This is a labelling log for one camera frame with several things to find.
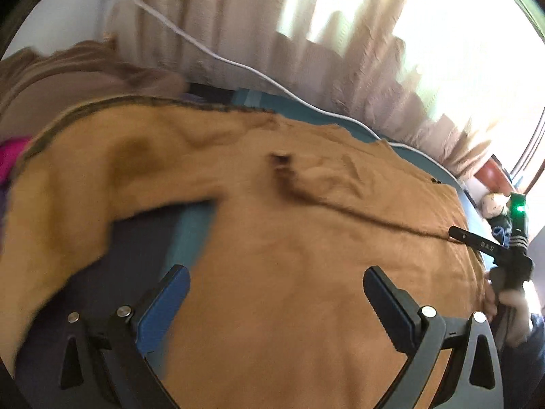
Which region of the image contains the navy ribbed garment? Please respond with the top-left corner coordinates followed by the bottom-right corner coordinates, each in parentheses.
top-left (0, 181), bottom-right (15, 239)

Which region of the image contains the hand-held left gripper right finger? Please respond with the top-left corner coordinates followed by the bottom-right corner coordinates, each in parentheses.
top-left (363, 265), bottom-right (505, 409)

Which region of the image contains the pale stuffed toy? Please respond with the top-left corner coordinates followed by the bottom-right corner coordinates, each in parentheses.
top-left (481, 194), bottom-right (509, 218)

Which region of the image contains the person's right hand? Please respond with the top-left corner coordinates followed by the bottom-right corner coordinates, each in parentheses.
top-left (483, 273), bottom-right (533, 348)

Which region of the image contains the window frame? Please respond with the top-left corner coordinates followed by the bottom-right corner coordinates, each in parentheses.
top-left (509, 106), bottom-right (545, 197)

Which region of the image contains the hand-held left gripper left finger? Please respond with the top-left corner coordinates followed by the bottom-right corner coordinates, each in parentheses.
top-left (60, 264), bottom-right (191, 409)

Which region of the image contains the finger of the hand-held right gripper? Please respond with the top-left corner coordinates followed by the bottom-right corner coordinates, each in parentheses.
top-left (448, 226), bottom-right (518, 265)

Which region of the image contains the cream lace curtain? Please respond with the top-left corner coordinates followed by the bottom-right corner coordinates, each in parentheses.
top-left (106, 0), bottom-right (545, 180)

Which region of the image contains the white charging cable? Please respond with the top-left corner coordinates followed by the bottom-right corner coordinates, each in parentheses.
top-left (115, 0), bottom-right (384, 142)

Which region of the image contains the dark bed blanket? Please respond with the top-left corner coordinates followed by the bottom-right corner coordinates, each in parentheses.
top-left (13, 209), bottom-right (184, 409)

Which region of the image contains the reddish brown wooden furniture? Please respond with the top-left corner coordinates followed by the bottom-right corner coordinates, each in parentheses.
top-left (472, 157), bottom-right (514, 194)

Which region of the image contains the pink cloth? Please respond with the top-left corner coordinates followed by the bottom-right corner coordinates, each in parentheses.
top-left (0, 136), bottom-right (34, 186)

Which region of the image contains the tan fuzzy sweater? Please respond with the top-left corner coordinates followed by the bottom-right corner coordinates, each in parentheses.
top-left (0, 96), bottom-right (490, 409)

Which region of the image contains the brown plush garment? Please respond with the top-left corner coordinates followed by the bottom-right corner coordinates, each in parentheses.
top-left (0, 38), bottom-right (188, 137)

